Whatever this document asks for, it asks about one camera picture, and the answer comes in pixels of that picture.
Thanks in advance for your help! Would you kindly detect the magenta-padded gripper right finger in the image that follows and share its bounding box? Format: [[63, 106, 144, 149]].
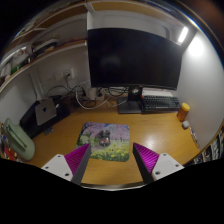
[[132, 142, 185, 184]]

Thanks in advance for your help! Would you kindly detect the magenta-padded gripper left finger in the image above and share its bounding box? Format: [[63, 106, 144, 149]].
[[41, 143, 92, 185]]

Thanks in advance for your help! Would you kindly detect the transparent computer mouse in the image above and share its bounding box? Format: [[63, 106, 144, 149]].
[[97, 129, 112, 148]]

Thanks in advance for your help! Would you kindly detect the flower landscape print mouse pad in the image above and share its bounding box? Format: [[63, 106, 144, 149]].
[[75, 121, 131, 163]]

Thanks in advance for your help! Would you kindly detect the pale green bag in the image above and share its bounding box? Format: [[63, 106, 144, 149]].
[[3, 117, 36, 162]]

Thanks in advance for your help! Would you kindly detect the black desktop stand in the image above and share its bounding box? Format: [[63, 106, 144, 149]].
[[19, 94, 72, 139]]

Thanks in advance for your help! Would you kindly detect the wooden bookshelf unit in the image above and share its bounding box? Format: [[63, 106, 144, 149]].
[[184, 124, 224, 167]]

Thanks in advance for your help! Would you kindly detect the amber jar with yellow lid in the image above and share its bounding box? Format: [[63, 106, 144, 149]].
[[176, 102, 191, 123]]

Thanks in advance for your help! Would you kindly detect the silver mini computer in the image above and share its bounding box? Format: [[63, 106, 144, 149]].
[[34, 97, 58, 127]]

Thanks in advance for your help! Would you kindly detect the dark mechanical keyboard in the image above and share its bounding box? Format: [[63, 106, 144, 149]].
[[141, 95, 182, 113]]

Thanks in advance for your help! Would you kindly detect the white power strip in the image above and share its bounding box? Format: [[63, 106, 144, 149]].
[[83, 87, 106, 103]]

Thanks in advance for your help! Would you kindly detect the black computer monitor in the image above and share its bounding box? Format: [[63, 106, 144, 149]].
[[87, 27, 184, 115]]

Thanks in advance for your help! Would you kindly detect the white tube lamp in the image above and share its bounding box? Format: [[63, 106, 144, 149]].
[[177, 25, 190, 44]]

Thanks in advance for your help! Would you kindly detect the white cable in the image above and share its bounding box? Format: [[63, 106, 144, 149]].
[[74, 79, 129, 111]]

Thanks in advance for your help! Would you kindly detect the white wall socket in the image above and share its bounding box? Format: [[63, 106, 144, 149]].
[[54, 68, 76, 82]]

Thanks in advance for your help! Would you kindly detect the wooden wall shelf unit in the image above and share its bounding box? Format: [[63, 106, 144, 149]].
[[0, 0, 174, 91]]

